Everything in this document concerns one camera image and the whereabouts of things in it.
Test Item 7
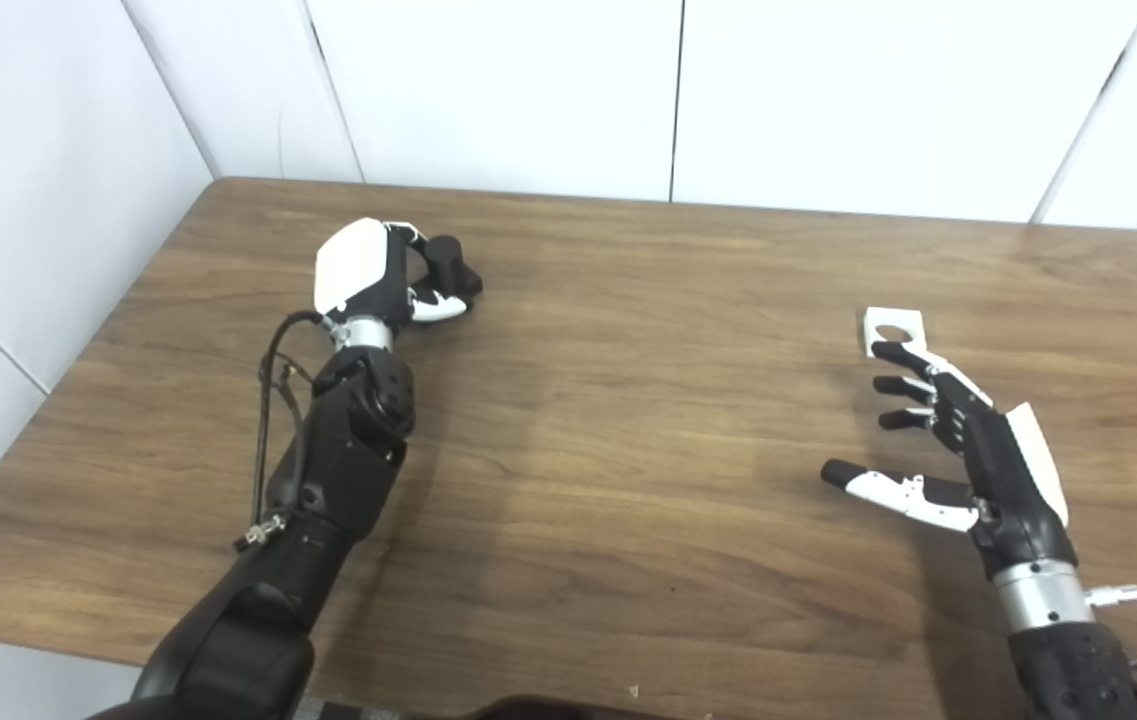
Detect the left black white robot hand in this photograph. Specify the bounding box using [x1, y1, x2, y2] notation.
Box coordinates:
[313, 216, 477, 326]

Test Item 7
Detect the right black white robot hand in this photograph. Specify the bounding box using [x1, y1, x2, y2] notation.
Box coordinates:
[819, 340, 1079, 581]

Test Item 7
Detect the black peg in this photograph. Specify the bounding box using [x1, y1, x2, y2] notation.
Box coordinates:
[423, 234, 485, 301]

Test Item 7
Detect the white square piece with hole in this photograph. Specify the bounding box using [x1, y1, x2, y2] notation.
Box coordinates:
[863, 307, 928, 359]

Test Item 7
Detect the black robot torso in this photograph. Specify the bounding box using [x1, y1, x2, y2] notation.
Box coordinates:
[298, 695, 679, 720]

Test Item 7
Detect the thin left arm wire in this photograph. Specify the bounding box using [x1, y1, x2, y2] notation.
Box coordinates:
[273, 360, 314, 501]

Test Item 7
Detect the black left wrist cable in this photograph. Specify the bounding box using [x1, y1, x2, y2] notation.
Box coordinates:
[233, 310, 341, 553]

